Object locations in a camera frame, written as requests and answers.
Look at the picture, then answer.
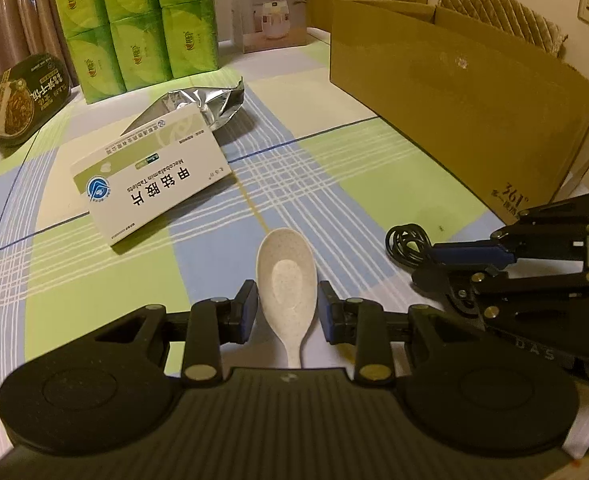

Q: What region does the pinkish brown curtain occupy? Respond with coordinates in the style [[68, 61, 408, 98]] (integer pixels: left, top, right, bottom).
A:
[[0, 0, 81, 161]]

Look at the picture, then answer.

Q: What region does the black audio cable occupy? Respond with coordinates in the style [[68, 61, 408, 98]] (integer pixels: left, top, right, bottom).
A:
[[385, 223, 443, 267]]

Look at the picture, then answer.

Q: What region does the green tissue multipack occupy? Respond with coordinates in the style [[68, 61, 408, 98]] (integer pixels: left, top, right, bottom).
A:
[[49, 0, 220, 106]]

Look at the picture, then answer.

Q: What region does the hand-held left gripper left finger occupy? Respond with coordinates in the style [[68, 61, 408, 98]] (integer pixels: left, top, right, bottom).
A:
[[93, 280, 260, 391]]

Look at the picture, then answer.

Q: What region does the white green medicine box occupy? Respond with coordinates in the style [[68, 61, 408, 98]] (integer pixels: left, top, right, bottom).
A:
[[70, 104, 236, 248]]

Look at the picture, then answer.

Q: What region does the speckled white spoon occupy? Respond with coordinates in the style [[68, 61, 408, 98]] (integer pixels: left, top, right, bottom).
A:
[[255, 228, 319, 370]]

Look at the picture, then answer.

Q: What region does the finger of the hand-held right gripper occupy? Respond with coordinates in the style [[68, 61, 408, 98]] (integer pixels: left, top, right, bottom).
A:
[[431, 187, 589, 267], [411, 265, 589, 322]]

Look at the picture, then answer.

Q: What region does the silver foil bag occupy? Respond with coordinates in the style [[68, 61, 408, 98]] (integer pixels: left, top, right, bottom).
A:
[[119, 76, 246, 147]]

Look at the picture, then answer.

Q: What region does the white humidifier box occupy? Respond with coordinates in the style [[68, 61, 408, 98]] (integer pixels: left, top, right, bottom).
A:
[[224, 0, 309, 55]]

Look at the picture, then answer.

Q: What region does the dark instant noodle bowl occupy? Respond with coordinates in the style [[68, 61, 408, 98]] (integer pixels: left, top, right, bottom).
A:
[[0, 53, 72, 149]]

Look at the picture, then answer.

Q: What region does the large brown cardboard box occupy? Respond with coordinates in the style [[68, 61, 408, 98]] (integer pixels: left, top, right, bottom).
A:
[[329, 0, 589, 227]]

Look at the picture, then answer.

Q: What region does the beige quilted chair cushion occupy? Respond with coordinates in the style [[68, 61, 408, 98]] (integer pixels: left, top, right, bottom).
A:
[[436, 0, 568, 59]]

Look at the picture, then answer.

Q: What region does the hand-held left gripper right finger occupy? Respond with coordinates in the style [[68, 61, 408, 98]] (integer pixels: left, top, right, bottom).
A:
[[317, 281, 481, 387]]

